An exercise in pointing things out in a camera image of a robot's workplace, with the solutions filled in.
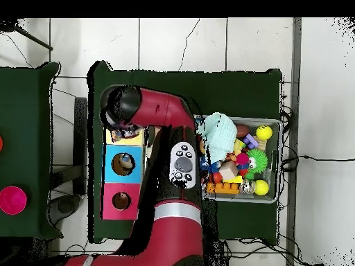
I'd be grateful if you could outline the red spiky ball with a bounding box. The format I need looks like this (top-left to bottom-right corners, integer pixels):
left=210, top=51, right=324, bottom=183
left=232, top=152, right=250, bottom=167

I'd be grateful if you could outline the mint waffle cloth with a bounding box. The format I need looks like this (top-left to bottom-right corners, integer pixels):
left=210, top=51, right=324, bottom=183
left=198, top=112, right=238, bottom=164

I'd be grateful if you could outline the yellow ball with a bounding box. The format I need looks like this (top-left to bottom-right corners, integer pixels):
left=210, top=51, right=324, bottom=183
left=253, top=179, right=270, bottom=196
left=256, top=125, right=272, bottom=141

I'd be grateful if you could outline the purple toy block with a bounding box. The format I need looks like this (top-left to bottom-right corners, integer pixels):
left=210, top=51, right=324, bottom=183
left=241, top=132, right=259, bottom=150

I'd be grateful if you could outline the green spiky ball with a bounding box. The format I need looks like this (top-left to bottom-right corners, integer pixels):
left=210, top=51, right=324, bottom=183
left=245, top=148, right=269, bottom=179

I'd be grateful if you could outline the crushed silver drink can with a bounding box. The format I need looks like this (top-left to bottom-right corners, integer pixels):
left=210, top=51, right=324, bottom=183
left=238, top=178, right=256, bottom=195

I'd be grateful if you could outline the black stand pole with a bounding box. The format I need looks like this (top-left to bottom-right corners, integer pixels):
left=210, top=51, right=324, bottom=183
left=0, top=19, right=55, bottom=52

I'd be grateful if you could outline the pink round disc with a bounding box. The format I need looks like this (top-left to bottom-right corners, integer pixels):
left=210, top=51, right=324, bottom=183
left=0, top=186, right=28, bottom=216

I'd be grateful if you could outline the shallow clear mesh bin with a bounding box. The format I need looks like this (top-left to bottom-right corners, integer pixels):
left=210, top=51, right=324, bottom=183
left=191, top=112, right=281, bottom=204

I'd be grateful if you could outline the grey round base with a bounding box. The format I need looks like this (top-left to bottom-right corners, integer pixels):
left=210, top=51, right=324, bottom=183
left=49, top=193, right=82, bottom=225

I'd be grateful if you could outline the orange toy brick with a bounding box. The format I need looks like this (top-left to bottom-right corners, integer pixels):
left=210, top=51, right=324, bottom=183
left=207, top=181, right=241, bottom=195

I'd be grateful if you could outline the green cloth side table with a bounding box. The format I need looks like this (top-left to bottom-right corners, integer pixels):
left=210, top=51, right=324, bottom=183
left=0, top=62, right=62, bottom=240

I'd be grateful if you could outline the wooden box with three holes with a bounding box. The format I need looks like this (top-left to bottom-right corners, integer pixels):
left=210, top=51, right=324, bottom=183
left=101, top=126, right=148, bottom=221

